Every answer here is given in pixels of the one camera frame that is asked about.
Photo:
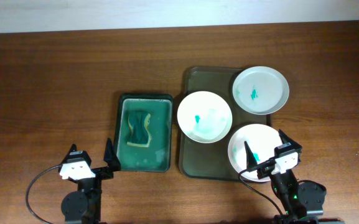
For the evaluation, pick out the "white plate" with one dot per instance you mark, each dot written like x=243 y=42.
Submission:
x=260 y=90
x=204 y=117
x=261 y=139

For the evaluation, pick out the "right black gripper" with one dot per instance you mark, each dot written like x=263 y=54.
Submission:
x=252 y=161

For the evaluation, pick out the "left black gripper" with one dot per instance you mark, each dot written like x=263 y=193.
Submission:
x=113 y=163

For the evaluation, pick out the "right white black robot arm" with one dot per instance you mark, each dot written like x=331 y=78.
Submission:
x=302 y=199

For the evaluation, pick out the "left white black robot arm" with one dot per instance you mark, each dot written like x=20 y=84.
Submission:
x=84 y=205

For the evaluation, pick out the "green yellow sponge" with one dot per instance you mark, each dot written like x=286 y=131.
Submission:
x=138 y=122

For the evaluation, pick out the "large dark serving tray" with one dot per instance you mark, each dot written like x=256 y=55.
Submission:
x=211 y=161

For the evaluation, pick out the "small green water tray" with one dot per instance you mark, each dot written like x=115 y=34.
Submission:
x=156 y=157

